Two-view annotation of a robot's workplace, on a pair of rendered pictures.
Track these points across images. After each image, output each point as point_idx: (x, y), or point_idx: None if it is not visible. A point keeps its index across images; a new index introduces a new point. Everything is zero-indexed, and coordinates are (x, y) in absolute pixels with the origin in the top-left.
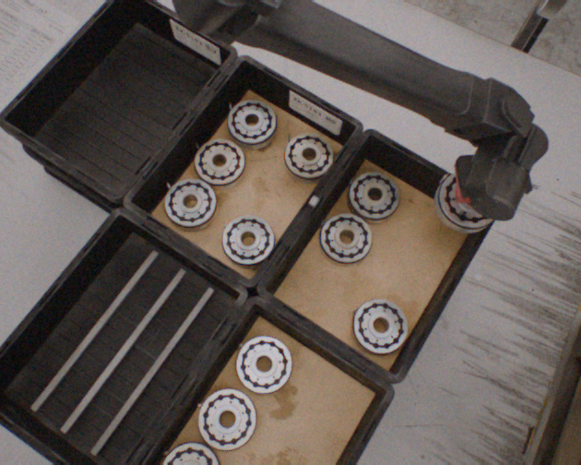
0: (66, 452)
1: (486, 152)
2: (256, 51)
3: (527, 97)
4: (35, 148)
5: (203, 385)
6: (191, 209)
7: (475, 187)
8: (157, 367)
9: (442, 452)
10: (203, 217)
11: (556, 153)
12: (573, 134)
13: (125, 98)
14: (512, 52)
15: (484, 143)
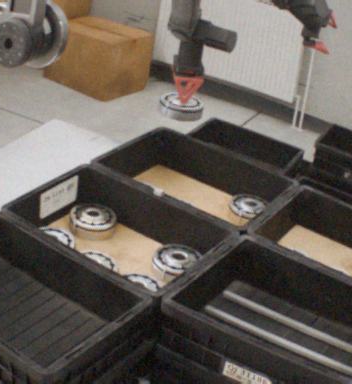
0: None
1: (202, 30)
2: None
3: (30, 157)
4: (85, 349)
5: None
6: (148, 285)
7: (225, 35)
8: (299, 323)
9: None
10: (154, 282)
11: (80, 155)
12: (66, 146)
13: None
14: None
15: (194, 32)
